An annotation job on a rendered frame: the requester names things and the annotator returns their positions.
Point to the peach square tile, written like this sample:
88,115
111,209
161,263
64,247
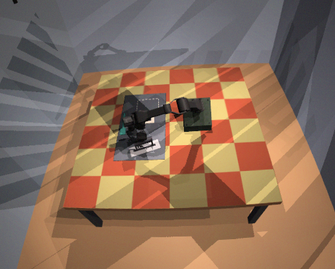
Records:
150,121

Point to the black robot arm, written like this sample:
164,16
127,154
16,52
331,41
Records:
138,118

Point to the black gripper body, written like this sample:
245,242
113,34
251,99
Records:
141,135

